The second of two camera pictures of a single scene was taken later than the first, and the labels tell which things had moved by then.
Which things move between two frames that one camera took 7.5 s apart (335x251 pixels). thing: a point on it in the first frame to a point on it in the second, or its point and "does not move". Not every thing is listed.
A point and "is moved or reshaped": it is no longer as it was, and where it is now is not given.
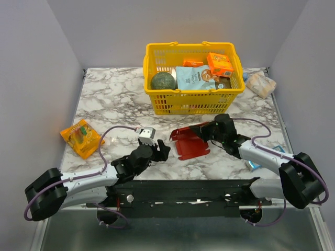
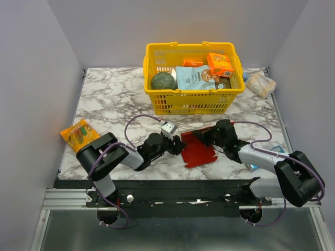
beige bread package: x=260 y=85 does not move
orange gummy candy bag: x=82 y=137 does not move
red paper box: x=189 y=143 is moved or reshaped
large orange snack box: x=220 y=64 does not move
